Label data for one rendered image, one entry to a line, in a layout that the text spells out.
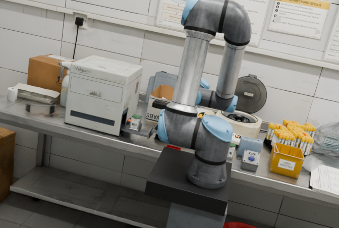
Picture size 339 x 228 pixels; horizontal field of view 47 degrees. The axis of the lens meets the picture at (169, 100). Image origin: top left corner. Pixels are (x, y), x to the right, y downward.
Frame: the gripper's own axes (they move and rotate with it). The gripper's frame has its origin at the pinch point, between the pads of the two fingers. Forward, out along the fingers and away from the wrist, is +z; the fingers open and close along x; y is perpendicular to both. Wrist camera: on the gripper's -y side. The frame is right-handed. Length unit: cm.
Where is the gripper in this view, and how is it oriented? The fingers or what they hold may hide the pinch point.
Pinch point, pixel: (151, 131)
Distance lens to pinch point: 182.4
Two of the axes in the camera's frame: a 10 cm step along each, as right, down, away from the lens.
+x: 1.9, -2.5, 9.5
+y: 7.5, 6.7, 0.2
